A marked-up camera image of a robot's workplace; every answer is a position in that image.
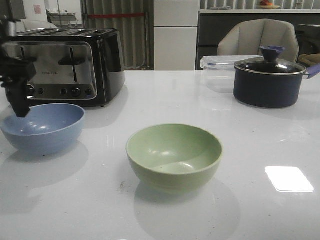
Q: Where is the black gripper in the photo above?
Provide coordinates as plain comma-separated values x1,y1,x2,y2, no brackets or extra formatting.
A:
0,57,37,118

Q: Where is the blue bowl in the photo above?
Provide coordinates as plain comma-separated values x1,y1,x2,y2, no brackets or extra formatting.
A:
0,103,86,155

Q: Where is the green bowl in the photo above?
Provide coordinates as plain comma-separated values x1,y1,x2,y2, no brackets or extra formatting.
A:
126,123,223,194

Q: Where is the black and steel toaster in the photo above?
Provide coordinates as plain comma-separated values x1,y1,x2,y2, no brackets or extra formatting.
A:
3,28,125,107

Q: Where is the beige chair left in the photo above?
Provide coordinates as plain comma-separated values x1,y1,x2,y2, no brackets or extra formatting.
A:
16,19,57,33

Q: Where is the beige chair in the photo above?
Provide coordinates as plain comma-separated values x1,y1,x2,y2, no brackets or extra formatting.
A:
217,18,299,62
16,19,57,33

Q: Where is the red barrier tape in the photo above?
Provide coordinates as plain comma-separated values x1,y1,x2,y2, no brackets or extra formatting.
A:
87,12,145,19

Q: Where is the white refrigerator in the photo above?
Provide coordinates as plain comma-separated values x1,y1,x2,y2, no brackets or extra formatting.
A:
153,0,201,71

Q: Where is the clear plastic food container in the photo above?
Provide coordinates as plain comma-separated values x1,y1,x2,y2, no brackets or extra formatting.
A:
200,55,259,94

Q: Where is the dark kitchen counter cabinet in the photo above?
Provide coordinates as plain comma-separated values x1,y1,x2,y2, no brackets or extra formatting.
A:
195,9,320,70

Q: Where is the beige chair right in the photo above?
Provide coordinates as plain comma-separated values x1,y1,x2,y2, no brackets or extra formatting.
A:
217,18,299,62

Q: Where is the dark blue saucepan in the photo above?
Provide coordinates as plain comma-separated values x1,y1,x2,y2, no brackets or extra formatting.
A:
233,64,320,109

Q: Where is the glass pot lid blue knob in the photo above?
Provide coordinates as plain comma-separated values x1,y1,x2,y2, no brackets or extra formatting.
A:
234,45,306,76

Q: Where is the fruit plate on counter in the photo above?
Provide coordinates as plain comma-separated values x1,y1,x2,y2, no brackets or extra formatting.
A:
258,0,281,10

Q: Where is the brown object behind pot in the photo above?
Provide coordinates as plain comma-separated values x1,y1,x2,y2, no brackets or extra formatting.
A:
298,53,320,67

